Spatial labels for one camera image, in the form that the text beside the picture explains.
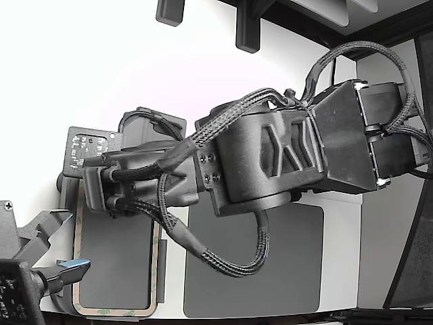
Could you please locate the long black mount block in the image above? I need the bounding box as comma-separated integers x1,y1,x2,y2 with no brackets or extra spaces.
235,0,263,53

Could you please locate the short black mount block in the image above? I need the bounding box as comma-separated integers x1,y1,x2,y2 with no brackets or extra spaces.
155,0,185,27

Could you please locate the dark grey foam pad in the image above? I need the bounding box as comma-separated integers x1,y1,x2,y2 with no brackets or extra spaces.
183,202,326,320

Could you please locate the grey rounded frame holder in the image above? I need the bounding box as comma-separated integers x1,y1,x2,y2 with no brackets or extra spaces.
50,169,169,321

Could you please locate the black braided cable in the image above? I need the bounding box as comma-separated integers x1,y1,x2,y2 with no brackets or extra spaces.
108,198,272,280
304,39,433,145
158,87,315,177

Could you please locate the black camera circuit board module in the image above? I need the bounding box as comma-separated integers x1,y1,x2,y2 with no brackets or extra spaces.
0,259,47,325

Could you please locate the black gripper bracket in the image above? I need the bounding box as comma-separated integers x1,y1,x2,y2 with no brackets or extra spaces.
0,199,93,299

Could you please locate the black enclosure frame post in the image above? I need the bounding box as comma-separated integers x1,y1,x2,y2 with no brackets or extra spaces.
384,33,433,309

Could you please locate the black circuit board plate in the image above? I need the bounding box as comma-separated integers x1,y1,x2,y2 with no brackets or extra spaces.
63,125,124,179

